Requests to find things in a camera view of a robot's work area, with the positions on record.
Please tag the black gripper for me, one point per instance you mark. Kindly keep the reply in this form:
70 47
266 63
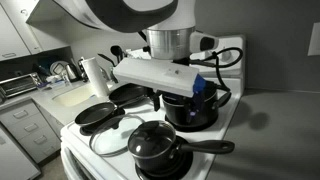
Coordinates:
181 61

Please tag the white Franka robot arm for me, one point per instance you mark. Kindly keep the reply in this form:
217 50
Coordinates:
185 16

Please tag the big black pot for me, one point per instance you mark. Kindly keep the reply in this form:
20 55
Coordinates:
208 110

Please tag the small glass saucepan lid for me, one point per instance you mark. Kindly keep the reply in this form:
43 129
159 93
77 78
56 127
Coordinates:
146 143

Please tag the white stove knob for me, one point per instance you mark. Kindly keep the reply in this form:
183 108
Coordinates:
227 56

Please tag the white electric stove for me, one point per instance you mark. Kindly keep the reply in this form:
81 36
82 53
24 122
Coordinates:
115 166

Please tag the large black frying pan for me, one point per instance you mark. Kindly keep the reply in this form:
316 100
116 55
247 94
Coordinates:
128 93

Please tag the dark green bottle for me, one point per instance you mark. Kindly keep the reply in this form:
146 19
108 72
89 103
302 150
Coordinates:
112 76

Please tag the black ladle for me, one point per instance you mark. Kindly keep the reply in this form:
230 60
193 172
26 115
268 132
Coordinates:
116 50

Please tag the small black frying pan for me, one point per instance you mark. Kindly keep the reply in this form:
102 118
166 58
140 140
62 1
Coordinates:
95 113

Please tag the black spatula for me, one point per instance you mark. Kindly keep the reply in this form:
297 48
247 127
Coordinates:
106 60

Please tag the white paper towel roll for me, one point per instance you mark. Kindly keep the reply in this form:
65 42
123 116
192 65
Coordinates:
95 76

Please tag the steel kettle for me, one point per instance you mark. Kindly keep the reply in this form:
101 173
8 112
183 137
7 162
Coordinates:
71 71

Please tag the white round plate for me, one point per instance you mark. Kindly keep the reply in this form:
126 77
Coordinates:
58 68

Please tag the grey drawer cabinet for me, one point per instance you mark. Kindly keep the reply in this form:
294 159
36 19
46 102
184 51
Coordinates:
50 123

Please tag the white upper cabinet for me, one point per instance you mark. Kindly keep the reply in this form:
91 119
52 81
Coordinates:
43 30
13 33

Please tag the silver toaster oven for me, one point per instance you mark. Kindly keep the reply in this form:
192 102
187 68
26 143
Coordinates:
18 85

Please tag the white appliance panel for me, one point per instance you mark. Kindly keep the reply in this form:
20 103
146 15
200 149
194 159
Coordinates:
13 160

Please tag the blue camera mount bracket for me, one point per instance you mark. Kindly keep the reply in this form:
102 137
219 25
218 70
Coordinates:
199 82

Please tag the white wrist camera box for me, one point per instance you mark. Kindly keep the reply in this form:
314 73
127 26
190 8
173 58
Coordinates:
150 75

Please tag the white wall plate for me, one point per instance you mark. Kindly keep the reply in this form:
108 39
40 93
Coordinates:
314 40

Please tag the wall power outlet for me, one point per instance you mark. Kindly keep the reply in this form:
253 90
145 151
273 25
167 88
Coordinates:
18 73

